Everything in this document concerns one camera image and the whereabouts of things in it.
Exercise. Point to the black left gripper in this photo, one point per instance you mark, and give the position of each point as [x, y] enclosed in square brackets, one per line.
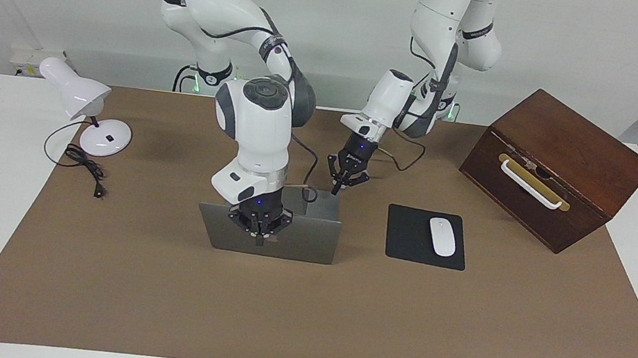
[361, 154]

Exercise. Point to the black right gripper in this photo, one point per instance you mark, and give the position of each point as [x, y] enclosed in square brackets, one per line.
[262, 201]

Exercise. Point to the grey aluminium laptop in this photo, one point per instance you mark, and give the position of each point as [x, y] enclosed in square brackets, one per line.
[305, 243]

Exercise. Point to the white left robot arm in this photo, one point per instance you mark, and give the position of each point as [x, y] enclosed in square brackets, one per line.
[446, 13]

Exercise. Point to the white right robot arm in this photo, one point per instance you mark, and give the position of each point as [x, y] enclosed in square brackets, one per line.
[258, 130]

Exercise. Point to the black mouse pad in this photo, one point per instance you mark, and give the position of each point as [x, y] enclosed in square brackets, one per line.
[405, 237]

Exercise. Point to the brown paper table mat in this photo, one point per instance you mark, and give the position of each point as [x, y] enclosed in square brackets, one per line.
[303, 315]

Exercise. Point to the white computer mouse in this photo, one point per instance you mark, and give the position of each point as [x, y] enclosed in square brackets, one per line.
[442, 238]

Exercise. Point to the white desk lamp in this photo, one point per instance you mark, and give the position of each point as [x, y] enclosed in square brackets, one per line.
[79, 92]

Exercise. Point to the dark brown wooden box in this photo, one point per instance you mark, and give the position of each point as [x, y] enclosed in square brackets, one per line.
[575, 142]

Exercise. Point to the white wall power strip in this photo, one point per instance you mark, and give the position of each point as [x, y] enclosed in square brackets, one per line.
[26, 57]

